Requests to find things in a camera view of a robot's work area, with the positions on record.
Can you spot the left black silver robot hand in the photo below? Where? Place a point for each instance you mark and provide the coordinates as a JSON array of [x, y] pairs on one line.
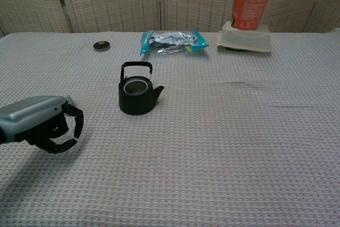
[[34, 112]]

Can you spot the black round teapot lid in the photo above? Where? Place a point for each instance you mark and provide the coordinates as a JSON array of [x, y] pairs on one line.
[[101, 45]]

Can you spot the black cast iron teapot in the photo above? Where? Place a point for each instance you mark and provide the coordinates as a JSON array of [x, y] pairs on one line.
[[136, 102]]

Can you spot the teal silver snack bag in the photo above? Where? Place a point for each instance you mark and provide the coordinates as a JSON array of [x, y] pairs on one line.
[[170, 42]]

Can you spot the woven bamboo folding screen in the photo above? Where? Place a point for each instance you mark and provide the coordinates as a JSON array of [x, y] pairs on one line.
[[119, 1]]

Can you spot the pale waffle weave tablecloth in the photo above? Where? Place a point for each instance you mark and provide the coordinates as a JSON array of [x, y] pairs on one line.
[[212, 144]]

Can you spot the beige plastic lunch box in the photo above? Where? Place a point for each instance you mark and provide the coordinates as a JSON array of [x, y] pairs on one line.
[[244, 41]]

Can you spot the red orange lidded canister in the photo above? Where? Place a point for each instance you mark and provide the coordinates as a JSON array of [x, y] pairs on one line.
[[251, 6]]

